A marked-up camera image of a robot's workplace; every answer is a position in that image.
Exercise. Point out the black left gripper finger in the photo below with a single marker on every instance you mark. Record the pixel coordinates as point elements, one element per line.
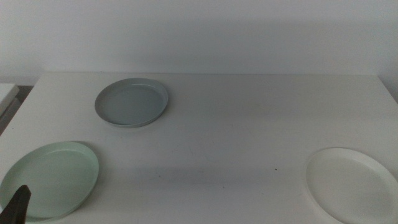
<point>17,207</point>

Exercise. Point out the white side furniture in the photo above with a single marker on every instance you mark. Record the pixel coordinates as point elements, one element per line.
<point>6,93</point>

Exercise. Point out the white shallow bowl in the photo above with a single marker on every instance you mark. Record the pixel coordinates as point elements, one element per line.
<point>351,186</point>

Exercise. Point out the grey shallow bowl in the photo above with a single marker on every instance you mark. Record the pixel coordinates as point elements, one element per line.
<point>132,104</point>

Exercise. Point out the pale green shallow bowl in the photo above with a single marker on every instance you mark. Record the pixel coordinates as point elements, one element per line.
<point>56,177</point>

